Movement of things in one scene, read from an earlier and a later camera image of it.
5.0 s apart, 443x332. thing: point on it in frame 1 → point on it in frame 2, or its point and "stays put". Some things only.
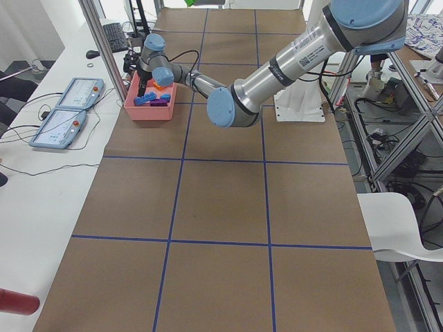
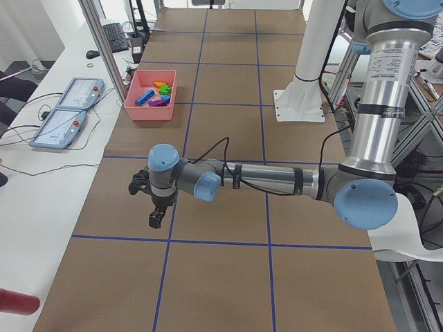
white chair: [393, 228] stays put
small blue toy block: [166, 97] stays put
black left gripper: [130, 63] → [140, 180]
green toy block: [190, 3] → [165, 90]
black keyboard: [116, 37] stays put
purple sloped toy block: [158, 102] stays put
